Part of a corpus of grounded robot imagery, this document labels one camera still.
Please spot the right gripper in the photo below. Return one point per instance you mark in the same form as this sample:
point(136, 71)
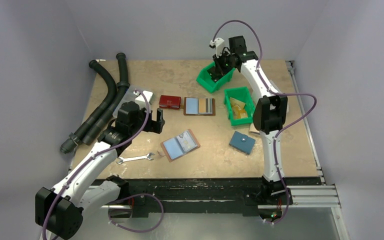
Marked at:
point(218, 66)

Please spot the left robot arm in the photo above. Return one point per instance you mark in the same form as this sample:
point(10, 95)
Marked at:
point(60, 210)

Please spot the aluminium frame rail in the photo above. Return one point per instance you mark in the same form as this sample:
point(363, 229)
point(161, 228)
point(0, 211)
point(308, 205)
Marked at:
point(316, 214)

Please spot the cream leather card holder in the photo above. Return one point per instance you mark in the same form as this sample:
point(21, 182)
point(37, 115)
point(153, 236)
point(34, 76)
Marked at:
point(252, 130)

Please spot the large green plastic bin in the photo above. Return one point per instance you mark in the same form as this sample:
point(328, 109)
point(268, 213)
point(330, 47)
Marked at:
point(206, 81)

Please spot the yellow striped card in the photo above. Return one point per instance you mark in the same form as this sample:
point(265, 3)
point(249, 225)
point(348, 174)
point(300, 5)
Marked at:
point(205, 106)

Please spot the red leather card holder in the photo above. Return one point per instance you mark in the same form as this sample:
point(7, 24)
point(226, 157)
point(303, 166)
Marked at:
point(170, 102)

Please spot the silver wrench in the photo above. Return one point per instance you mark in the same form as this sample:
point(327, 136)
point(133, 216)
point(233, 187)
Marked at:
point(121, 160)

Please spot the brown open card holder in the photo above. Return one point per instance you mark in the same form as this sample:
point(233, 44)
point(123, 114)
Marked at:
point(194, 106)

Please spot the clear white plastic bin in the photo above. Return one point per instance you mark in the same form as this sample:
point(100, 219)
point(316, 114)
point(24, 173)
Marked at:
point(280, 101)

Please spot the small green plastic bin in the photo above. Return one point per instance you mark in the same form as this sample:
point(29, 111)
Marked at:
point(240, 106)

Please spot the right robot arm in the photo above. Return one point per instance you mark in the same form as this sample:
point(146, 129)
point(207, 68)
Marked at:
point(270, 111)

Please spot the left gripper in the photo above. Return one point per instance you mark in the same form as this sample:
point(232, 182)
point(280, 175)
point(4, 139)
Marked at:
point(153, 124)

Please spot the pink leather card holder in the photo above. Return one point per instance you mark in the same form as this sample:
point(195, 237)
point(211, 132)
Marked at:
point(178, 146)

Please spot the blue leather card holder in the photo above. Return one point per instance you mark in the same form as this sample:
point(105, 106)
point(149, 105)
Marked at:
point(242, 142)

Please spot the clear plastic organizer box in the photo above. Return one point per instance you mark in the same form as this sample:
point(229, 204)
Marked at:
point(129, 96)

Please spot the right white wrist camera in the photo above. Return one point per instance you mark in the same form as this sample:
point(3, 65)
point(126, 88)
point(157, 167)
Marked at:
point(217, 44)

